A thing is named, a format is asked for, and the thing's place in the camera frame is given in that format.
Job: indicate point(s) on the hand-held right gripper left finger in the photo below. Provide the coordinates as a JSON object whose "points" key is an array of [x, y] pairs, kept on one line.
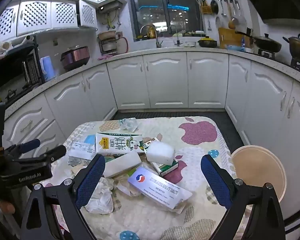
{"points": [[90, 180]]}

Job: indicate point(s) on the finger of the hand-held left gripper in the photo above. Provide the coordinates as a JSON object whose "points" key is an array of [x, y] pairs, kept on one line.
{"points": [[31, 144], [56, 152]]}

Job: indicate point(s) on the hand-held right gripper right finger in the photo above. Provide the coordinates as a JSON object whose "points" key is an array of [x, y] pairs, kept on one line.
{"points": [[215, 180]]}

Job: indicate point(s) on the white tissue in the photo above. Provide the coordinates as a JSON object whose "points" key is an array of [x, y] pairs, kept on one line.
{"points": [[100, 197]]}

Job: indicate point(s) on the white printed paper packet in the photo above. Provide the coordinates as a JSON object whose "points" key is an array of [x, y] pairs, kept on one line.
{"points": [[82, 147]]}

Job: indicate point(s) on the beige paper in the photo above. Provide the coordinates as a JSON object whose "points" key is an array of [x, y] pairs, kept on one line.
{"points": [[125, 183]]}

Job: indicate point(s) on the long plain white box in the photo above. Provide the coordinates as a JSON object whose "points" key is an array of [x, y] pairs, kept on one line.
{"points": [[122, 163]]}

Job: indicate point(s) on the beige round bin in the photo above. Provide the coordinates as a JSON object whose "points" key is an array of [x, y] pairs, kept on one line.
{"points": [[260, 175]]}

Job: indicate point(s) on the white green milk carton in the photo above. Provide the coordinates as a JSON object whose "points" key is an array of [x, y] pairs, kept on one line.
{"points": [[120, 143]]}

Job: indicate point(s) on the white box blue red logo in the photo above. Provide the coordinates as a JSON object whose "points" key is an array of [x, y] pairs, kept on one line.
{"points": [[160, 187]]}

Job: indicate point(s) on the white foam block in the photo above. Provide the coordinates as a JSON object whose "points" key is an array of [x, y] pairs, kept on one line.
{"points": [[160, 153]]}

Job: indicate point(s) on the clear plastic wrapper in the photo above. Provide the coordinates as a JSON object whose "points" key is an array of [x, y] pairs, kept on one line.
{"points": [[128, 124]]}

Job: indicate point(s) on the person's left hand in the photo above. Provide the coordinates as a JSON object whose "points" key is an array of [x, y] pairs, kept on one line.
{"points": [[5, 208]]}

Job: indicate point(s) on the printed apple pattern blanket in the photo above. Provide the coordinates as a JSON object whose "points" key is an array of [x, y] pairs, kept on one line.
{"points": [[145, 220]]}

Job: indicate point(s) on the black microwave oven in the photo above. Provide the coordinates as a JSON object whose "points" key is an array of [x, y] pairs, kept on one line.
{"points": [[15, 71]]}

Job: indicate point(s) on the light blue electric kettle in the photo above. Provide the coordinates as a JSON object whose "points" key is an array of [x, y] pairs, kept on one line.
{"points": [[48, 68]]}

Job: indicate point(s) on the black metal shelf rack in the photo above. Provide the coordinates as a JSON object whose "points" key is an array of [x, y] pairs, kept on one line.
{"points": [[37, 55]]}

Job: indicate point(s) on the copper rice cooker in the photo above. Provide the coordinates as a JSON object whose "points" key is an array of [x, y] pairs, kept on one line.
{"points": [[75, 57]]}

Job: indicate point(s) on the pink dishcloth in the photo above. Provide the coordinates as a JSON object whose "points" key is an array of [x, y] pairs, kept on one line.
{"points": [[106, 57]]}

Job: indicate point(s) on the white base cabinets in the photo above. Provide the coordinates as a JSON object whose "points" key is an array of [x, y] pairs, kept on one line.
{"points": [[165, 80]]}

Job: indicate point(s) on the beige clay pot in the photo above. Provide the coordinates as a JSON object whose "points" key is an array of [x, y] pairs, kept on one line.
{"points": [[107, 35]]}

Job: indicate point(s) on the blue white bowl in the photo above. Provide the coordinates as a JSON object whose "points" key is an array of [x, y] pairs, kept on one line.
{"points": [[233, 47]]}

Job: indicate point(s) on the small blue white bottle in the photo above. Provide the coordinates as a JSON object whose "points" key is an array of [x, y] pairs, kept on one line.
{"points": [[243, 45]]}

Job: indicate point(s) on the yellow lidded black pot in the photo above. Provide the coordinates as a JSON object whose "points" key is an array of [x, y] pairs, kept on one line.
{"points": [[207, 42]]}

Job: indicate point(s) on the speckled kitchen countertop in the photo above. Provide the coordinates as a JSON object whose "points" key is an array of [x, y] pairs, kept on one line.
{"points": [[165, 50]]}

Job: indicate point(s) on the wooden cutting board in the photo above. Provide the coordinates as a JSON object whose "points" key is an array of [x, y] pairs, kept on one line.
{"points": [[227, 37]]}

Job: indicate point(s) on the black gas stove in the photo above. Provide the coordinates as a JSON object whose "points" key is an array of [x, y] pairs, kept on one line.
{"points": [[297, 62]]}

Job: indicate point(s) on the small straight faucet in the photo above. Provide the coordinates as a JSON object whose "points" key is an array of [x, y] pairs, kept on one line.
{"points": [[177, 41]]}

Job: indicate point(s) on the black lidded wok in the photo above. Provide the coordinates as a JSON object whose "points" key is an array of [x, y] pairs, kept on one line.
{"points": [[267, 43]]}

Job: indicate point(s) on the curved steel kitchen faucet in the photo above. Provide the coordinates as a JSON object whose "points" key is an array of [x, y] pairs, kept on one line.
{"points": [[158, 42]]}

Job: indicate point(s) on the brass kettle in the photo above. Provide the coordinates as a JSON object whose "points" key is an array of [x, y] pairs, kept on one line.
{"points": [[151, 32]]}

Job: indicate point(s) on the white water heater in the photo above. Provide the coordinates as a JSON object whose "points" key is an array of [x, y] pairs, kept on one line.
{"points": [[110, 7]]}

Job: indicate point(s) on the brass stockpot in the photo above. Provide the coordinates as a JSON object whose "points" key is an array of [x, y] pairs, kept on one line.
{"points": [[298, 46]]}

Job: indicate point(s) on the wooden spoon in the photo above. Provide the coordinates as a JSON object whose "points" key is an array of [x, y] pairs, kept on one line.
{"points": [[232, 23]]}

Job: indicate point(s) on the steel mesh skimmer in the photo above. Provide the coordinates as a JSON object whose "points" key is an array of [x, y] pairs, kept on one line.
{"points": [[240, 20]]}

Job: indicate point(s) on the dark kitchen window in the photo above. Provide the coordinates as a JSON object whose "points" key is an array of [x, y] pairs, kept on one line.
{"points": [[150, 12]]}

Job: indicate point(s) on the wooden utensil holder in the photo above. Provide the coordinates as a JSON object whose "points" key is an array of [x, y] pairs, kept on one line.
{"points": [[206, 8]]}

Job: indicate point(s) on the steel ladle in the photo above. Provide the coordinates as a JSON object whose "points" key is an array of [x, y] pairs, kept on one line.
{"points": [[223, 7]]}

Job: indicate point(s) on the black hanging frying pan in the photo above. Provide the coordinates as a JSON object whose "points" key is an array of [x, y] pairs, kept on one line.
{"points": [[214, 6]]}

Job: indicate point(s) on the white lattice wall cabinets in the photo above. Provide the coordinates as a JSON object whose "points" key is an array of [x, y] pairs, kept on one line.
{"points": [[40, 17]]}

